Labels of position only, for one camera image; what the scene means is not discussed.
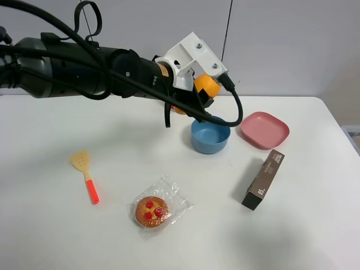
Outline blue bowl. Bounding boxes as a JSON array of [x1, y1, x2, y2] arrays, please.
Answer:
[[191, 120, 231, 154]]

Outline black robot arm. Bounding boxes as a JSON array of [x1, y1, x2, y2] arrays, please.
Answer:
[[1, 28, 213, 122]]

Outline yellow spatula orange handle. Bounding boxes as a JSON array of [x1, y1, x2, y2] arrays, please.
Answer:
[[71, 151, 100, 205]]

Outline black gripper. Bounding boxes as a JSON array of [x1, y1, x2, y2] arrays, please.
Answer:
[[137, 57, 214, 115]]

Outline wrapped fruit tart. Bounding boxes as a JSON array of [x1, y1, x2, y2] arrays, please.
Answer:
[[130, 175, 194, 239]]

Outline yellow mango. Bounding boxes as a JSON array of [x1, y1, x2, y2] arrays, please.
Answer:
[[173, 74, 221, 107]]

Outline pink square plate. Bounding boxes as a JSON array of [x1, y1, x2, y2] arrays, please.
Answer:
[[240, 111, 290, 150]]

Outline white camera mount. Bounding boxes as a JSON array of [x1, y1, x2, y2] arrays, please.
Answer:
[[155, 32, 228, 91]]

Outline clear storage bin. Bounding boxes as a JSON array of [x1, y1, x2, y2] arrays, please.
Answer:
[[341, 125, 360, 155]]

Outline brown cardboard box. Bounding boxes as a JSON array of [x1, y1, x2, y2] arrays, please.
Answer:
[[242, 150, 285, 210]]

